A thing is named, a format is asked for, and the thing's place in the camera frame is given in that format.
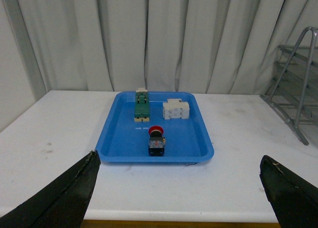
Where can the green knife switch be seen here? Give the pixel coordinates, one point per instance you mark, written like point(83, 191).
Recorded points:
point(142, 106)

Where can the silver mesh tray rack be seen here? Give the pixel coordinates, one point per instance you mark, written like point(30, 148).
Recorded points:
point(294, 90)

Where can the white curtain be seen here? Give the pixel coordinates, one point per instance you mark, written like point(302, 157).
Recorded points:
point(199, 46)

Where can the blue plastic tray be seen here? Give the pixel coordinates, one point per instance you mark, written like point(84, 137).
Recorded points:
point(123, 140)

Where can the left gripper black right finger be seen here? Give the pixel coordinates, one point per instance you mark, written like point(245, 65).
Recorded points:
point(293, 199)

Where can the white circuit breaker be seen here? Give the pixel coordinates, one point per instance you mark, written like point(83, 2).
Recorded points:
point(175, 109)

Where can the red emergency stop button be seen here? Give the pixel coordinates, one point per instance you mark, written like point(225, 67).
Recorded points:
point(156, 143)

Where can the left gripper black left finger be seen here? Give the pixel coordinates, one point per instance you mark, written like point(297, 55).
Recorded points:
point(62, 203)

